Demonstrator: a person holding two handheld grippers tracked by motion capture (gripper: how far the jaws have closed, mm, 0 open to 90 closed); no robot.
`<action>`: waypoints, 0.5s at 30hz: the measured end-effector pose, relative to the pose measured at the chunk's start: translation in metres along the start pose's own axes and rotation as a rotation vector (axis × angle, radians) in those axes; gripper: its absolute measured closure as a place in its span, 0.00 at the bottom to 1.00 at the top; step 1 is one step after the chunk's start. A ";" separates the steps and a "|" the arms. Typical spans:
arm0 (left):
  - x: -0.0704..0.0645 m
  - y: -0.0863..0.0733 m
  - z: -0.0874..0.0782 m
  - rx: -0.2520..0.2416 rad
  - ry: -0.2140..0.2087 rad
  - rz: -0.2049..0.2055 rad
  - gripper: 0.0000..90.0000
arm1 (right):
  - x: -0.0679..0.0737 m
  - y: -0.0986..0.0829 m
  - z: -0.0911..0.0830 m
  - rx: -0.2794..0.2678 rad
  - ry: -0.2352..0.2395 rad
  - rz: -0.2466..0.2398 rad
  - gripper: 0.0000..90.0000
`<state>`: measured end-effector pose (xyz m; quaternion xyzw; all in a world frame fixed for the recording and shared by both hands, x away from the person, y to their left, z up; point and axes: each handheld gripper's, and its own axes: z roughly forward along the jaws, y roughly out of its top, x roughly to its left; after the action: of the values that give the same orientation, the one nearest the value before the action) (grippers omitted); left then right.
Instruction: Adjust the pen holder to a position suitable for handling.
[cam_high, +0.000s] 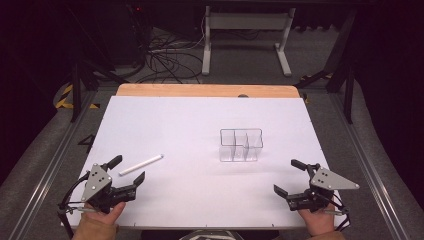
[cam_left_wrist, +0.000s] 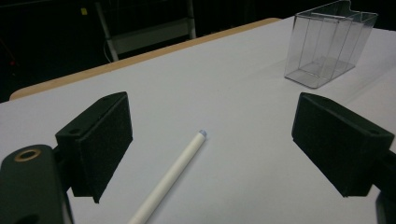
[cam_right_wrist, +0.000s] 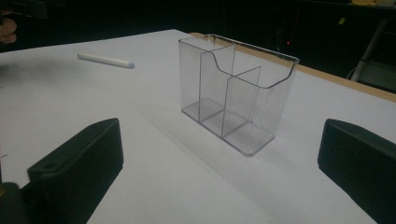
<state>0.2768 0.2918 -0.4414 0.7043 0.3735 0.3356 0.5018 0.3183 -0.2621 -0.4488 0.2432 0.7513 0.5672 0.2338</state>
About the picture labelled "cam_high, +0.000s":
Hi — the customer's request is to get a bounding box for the wooden table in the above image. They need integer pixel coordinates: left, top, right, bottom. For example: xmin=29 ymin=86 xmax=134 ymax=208
xmin=115 ymin=83 xmax=301 ymax=100

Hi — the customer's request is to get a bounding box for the person's right hand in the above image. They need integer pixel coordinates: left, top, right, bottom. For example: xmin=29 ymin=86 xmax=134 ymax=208
xmin=297 ymin=208 xmax=336 ymax=237

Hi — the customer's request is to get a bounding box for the grey curved object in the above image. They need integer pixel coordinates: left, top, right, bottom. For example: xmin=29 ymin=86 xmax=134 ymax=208
xmin=179 ymin=229 xmax=245 ymax=240

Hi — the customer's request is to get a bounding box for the bundle of black floor cables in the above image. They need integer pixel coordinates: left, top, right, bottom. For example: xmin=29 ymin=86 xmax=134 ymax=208
xmin=134 ymin=28 xmax=205 ymax=85

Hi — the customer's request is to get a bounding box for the yellow black hazard tape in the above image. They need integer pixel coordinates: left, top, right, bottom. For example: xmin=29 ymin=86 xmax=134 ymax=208
xmin=54 ymin=83 xmax=101 ymax=111

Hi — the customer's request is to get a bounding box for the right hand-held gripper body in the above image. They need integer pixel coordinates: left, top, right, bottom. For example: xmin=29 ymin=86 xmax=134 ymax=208
xmin=286 ymin=163 xmax=361 ymax=214

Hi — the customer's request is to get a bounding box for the hand-held gripper cable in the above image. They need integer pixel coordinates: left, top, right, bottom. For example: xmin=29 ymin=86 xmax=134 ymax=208
xmin=324 ymin=191 xmax=352 ymax=233
xmin=56 ymin=171 xmax=92 ymax=240

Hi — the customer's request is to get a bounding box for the person's left hand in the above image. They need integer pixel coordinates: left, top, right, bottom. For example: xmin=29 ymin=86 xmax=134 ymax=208
xmin=80 ymin=201 xmax=127 ymax=229

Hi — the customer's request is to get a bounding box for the aluminium floor rail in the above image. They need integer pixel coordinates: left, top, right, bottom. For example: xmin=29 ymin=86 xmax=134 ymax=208
xmin=327 ymin=92 xmax=415 ymax=240
xmin=7 ymin=90 xmax=99 ymax=240

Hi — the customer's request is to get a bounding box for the left hand-held gripper cable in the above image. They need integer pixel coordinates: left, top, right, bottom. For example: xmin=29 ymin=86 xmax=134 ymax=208
xmin=56 ymin=171 xmax=92 ymax=240

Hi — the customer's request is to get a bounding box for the white metal stand frame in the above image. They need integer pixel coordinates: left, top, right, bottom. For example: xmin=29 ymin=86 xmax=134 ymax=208
xmin=201 ymin=5 xmax=297 ymax=78

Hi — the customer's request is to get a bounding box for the black metal stand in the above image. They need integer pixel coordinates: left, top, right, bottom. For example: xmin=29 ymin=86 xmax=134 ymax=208
xmin=68 ymin=61 xmax=129 ymax=124
xmin=294 ymin=9 xmax=357 ymax=125

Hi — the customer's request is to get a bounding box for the right hand-held gripper cable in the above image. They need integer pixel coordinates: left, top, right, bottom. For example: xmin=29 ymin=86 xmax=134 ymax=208
xmin=324 ymin=191 xmax=352 ymax=233

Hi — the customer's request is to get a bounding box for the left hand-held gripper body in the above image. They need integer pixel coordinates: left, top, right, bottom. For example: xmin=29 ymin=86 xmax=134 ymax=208
xmin=81 ymin=162 xmax=138 ymax=215

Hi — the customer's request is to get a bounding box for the clear acrylic organizer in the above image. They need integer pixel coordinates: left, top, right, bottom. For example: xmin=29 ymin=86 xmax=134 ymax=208
xmin=218 ymin=127 xmax=265 ymax=163

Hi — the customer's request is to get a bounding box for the white table cover board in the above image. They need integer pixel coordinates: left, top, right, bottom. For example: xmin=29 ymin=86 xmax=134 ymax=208
xmin=61 ymin=95 xmax=348 ymax=231

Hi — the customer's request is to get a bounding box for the white pen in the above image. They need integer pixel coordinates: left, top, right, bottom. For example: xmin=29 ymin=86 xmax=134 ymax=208
xmin=118 ymin=153 xmax=165 ymax=177

